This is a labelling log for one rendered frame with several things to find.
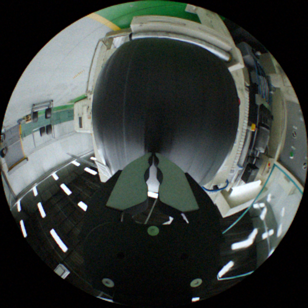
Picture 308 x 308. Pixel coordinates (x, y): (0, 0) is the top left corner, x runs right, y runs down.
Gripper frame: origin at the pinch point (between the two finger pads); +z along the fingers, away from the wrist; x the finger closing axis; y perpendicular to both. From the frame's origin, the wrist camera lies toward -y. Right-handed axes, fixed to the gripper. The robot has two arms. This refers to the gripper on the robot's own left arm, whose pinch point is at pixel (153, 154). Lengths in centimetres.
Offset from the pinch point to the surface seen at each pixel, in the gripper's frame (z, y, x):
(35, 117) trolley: 191, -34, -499
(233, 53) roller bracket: 16.1, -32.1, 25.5
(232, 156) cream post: 20.1, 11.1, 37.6
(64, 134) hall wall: 705, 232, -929
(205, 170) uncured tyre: 1.6, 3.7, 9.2
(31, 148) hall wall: 288, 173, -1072
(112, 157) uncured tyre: 1.7, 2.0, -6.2
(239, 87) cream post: 24.0, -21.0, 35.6
